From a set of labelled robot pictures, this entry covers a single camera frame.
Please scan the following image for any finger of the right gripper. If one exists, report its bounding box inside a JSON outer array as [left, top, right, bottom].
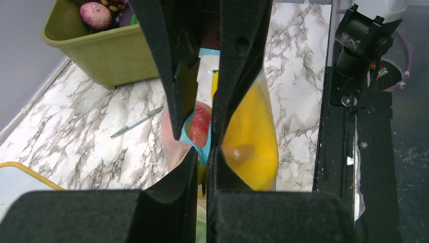
[[129, 0, 208, 140], [211, 1, 273, 146]]

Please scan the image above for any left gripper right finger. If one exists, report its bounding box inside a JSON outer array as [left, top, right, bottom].
[[207, 146, 357, 242]]

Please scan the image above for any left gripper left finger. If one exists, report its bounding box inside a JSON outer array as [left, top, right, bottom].
[[1, 149, 197, 242]]

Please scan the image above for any clear zip top bag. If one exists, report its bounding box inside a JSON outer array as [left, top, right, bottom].
[[160, 47, 279, 243]]

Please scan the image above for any pink peach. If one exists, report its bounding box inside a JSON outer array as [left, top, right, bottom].
[[161, 101, 212, 172]]

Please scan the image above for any olive green plastic bin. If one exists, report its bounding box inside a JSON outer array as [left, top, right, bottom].
[[41, 1, 159, 90]]

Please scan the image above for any pink purple onion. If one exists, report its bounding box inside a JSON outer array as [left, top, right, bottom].
[[80, 2, 112, 30]]

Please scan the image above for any green white pen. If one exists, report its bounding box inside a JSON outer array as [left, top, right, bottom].
[[110, 106, 163, 138]]

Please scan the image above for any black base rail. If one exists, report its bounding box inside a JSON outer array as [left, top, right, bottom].
[[313, 63, 429, 243]]

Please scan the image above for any small whiteboard yellow frame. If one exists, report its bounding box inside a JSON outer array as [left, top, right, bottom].
[[1, 161, 63, 220]]

